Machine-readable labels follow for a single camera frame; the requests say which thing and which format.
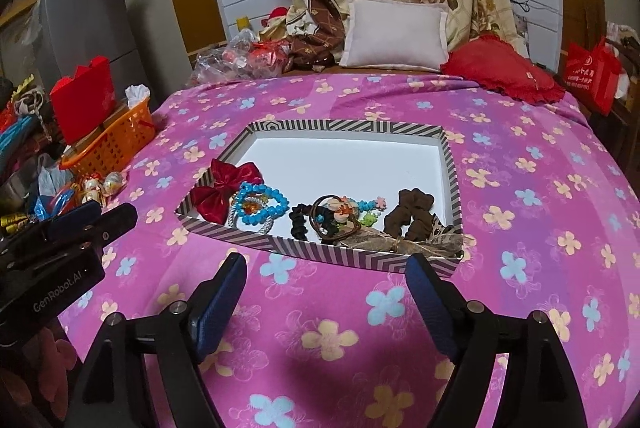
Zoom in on red velvet bow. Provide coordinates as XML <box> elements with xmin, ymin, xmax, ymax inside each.
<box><xmin>190</xmin><ymin>158</ymin><xmax>264</xmax><ymax>224</ymax></box>

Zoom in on black scrunchie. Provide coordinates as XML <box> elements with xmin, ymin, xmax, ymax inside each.
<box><xmin>288</xmin><ymin>204</ymin><xmax>311</xmax><ymax>242</ymax></box>

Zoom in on blue bead bracelet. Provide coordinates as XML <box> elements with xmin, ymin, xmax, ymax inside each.
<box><xmin>233</xmin><ymin>180</ymin><xmax>292</xmax><ymax>228</ymax></box>

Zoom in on leopard print bow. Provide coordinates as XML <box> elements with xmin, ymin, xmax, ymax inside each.
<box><xmin>339</xmin><ymin>214</ymin><xmax>466</xmax><ymax>259</ymax></box>

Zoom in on brown hair tie with charm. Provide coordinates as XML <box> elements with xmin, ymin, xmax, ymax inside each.
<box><xmin>308</xmin><ymin>193</ymin><xmax>362</xmax><ymax>242</ymax></box>

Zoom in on brown scrunchie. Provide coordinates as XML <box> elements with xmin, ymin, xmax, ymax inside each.
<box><xmin>384</xmin><ymin>188</ymin><xmax>435</xmax><ymax>242</ymax></box>

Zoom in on colourful flower bead bracelet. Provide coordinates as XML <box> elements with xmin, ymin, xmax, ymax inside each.
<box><xmin>344</xmin><ymin>195</ymin><xmax>388</xmax><ymax>229</ymax></box>

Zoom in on left hand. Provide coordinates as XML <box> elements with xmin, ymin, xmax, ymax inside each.
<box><xmin>1</xmin><ymin>326</ymin><xmax>78</xmax><ymax>422</ymax></box>

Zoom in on small doll ornaments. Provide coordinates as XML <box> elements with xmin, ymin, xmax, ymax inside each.
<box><xmin>80</xmin><ymin>171</ymin><xmax>126</xmax><ymax>206</ymax></box>

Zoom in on orange plastic basket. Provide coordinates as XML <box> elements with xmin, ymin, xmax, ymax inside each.
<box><xmin>60</xmin><ymin>99</ymin><xmax>156</xmax><ymax>178</ymax></box>

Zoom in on red gift bag left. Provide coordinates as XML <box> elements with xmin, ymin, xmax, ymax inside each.
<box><xmin>50</xmin><ymin>55</ymin><xmax>116</xmax><ymax>145</ymax></box>

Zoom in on white tissue in basket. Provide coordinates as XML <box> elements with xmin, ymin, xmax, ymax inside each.
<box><xmin>125</xmin><ymin>84</ymin><xmax>151</xmax><ymax>110</ymax></box>

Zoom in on striped black white box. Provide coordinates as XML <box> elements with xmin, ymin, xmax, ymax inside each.
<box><xmin>175</xmin><ymin>119</ymin><xmax>462</xmax><ymax>273</ymax></box>

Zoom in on grey refrigerator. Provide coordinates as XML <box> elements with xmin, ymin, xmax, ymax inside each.
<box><xmin>32</xmin><ymin>0</ymin><xmax>148</xmax><ymax>99</ymax></box>

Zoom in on clear plastic bag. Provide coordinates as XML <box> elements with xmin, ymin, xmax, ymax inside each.
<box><xmin>189</xmin><ymin>28</ymin><xmax>290</xmax><ymax>86</ymax></box>

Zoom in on red shopping bag right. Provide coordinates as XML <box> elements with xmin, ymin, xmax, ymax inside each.
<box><xmin>562</xmin><ymin>37</ymin><xmax>623</xmax><ymax>116</ymax></box>

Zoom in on red cushion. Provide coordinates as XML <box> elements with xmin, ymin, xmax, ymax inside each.
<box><xmin>440</xmin><ymin>34</ymin><xmax>565</xmax><ymax>104</ymax></box>

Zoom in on white small pillow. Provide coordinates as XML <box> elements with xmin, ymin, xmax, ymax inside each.
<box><xmin>340</xmin><ymin>0</ymin><xmax>449</xmax><ymax>72</ymax></box>

